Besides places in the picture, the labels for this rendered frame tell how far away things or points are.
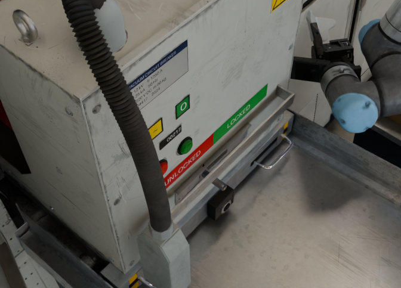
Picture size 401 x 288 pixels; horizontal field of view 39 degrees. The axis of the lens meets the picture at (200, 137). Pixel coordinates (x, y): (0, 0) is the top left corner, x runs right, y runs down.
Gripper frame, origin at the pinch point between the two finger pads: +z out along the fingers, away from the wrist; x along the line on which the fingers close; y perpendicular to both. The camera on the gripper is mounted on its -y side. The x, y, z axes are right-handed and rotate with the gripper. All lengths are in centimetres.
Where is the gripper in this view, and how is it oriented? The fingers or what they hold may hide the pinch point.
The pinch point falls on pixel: (307, 40)
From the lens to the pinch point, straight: 138.8
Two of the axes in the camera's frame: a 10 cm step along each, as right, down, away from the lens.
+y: 9.9, -1.3, -0.1
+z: -0.6, -5.7, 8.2
